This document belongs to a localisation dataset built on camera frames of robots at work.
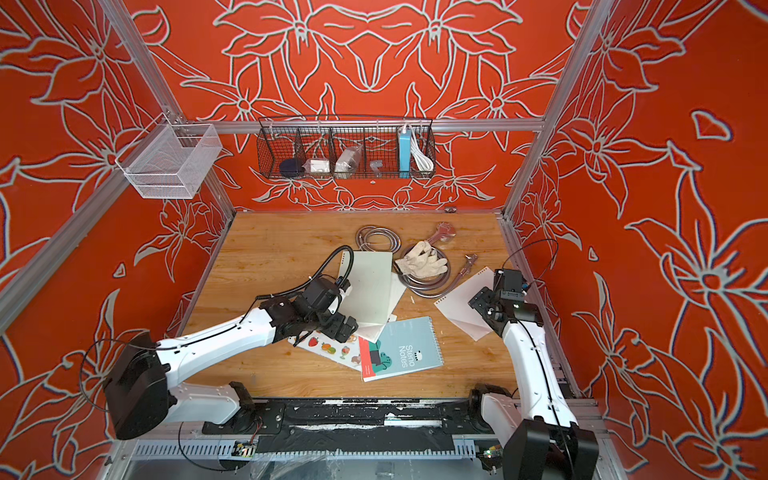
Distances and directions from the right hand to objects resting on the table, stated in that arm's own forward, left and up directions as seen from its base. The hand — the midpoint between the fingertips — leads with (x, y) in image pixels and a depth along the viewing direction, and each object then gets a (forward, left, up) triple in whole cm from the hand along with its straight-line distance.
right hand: (479, 304), depth 81 cm
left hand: (-3, +38, -2) cm, 38 cm away
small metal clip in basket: (+43, +30, +16) cm, 55 cm away
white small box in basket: (+33, +46, +23) cm, 61 cm away
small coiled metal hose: (+35, +35, -8) cm, 50 cm away
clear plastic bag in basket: (+38, +39, +21) cm, 58 cm away
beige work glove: (+20, +14, -8) cm, 26 cm away
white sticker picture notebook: (-11, +37, -10) cm, 40 cm away
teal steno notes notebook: (-9, +22, -10) cm, 25 cm away
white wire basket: (+36, +94, +21) cm, 103 cm away
